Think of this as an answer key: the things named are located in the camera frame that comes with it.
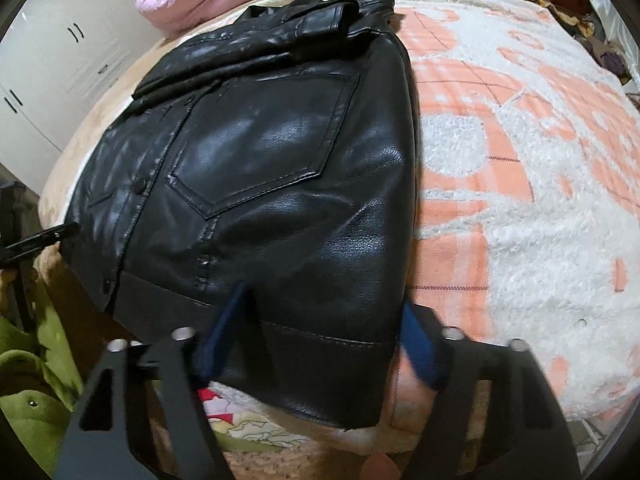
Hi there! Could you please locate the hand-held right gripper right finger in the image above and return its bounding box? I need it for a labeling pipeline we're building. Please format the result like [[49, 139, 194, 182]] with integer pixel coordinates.
[[399, 301, 582, 480]]

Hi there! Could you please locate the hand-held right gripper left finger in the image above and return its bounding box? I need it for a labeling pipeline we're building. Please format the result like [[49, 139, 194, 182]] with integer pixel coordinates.
[[59, 281, 252, 480]]

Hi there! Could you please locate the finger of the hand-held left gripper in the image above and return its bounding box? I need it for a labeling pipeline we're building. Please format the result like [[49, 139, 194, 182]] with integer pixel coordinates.
[[0, 222, 81, 267]]

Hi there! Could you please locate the black leather jacket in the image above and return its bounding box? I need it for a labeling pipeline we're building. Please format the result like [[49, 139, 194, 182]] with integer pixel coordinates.
[[62, 0, 418, 430]]

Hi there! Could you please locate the floral bed sheet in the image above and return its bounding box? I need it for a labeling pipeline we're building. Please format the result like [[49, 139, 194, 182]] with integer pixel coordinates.
[[197, 385, 312, 457]]

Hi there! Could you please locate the tan plush bed cover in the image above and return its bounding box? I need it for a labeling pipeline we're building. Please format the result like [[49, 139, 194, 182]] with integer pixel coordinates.
[[37, 0, 551, 480]]

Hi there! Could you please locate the green garment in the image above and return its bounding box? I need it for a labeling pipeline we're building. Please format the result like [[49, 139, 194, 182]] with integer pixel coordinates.
[[0, 270, 87, 477]]

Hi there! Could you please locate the peach white plush blanket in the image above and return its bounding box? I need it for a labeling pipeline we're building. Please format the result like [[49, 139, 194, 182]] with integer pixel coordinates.
[[320, 0, 640, 436]]

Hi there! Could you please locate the white wardrobe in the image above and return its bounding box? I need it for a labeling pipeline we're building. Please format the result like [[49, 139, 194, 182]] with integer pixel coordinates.
[[0, 0, 167, 197]]

